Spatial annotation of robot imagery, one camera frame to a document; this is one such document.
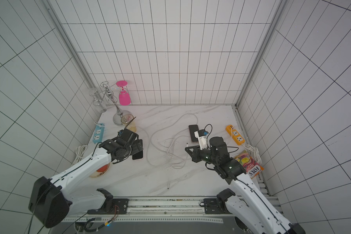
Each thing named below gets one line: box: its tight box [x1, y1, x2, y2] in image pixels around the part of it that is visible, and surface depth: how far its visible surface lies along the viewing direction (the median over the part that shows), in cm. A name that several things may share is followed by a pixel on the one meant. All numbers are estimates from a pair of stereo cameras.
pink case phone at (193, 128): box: [188, 124, 199, 142], surface depth 106 cm
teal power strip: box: [92, 122, 106, 144], surface depth 102 cm
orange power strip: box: [225, 124, 246, 146], surface depth 101 cm
